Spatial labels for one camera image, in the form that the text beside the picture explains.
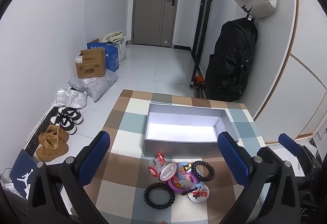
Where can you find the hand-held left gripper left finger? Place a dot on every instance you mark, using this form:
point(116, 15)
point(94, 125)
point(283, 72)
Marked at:
point(95, 155)

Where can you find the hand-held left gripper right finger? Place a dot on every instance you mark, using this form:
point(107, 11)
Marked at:
point(233, 160)

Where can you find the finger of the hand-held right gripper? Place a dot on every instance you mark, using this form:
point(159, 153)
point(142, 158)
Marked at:
point(268, 153)
point(290, 142)

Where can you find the round white red badge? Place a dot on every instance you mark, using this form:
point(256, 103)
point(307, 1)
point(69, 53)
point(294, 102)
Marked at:
point(201, 196)

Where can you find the grey cardboard box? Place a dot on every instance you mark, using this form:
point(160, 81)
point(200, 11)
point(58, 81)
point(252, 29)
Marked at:
point(178, 147)

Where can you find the checkered tablecloth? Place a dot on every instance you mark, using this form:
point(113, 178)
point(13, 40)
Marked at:
point(122, 137)

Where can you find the black and white sneaker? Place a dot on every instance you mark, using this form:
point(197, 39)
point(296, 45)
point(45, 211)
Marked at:
point(65, 125)
point(72, 114)

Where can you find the tan boot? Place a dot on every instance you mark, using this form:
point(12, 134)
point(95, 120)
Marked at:
point(51, 151)
point(55, 134)

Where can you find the crinkled silver plastic bag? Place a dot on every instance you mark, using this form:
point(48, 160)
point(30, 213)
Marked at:
point(76, 84)
point(70, 98)

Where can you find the red cartoon hair clip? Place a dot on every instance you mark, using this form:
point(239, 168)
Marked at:
point(160, 157)

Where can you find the small white yellow toy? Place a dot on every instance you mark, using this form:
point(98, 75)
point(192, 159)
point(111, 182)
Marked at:
point(167, 173)

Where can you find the blue shopping bag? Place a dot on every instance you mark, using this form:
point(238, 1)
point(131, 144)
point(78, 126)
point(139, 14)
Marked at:
point(23, 175)

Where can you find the small orange object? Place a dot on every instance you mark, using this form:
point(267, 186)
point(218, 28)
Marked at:
point(199, 81)

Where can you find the brown cardboard box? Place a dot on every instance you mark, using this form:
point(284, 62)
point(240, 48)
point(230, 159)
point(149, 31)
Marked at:
point(92, 65)

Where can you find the black backpack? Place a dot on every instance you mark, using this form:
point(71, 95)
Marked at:
point(230, 65)

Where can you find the blue cardboard box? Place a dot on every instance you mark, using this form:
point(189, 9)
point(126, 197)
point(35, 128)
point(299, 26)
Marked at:
point(112, 58)

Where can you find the white tote bag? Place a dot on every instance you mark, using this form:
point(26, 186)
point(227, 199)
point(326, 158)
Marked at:
point(115, 36)

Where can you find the grey door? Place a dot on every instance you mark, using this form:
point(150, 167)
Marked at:
point(153, 9)

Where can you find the black metal frame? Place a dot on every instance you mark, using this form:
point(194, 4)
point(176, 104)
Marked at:
point(201, 35)

